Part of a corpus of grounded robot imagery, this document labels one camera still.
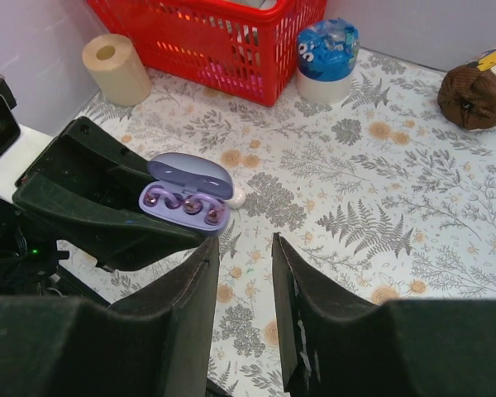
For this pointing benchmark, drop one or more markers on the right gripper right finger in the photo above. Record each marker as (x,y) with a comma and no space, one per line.
(334,343)

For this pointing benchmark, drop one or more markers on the blue white wipes tub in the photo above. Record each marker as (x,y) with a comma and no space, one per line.
(327,55)

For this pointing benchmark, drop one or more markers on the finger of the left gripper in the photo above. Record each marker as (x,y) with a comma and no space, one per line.
(119,239)

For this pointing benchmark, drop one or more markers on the beige paper roll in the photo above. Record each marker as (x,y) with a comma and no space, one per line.
(116,68)

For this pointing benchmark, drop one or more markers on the red plastic shopping basket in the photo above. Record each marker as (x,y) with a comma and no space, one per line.
(244,51)

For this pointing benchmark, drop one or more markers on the white earbud charging case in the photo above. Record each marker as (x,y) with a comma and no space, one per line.
(238,198)

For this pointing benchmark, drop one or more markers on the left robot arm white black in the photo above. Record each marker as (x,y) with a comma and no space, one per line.
(13,163)

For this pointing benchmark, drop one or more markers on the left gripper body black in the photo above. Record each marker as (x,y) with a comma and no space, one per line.
(83,171)

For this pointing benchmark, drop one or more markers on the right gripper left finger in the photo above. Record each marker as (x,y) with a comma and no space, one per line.
(155,342)

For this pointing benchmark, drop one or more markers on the purple ear clip earbud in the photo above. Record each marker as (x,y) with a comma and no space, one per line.
(215,211)

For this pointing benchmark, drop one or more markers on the brown cream towel roll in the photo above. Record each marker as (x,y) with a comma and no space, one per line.
(467,96)

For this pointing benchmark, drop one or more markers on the lavender earbud charging case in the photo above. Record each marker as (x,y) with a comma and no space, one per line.
(177,176)

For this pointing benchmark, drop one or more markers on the floral table mat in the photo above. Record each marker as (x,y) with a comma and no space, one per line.
(379,192)

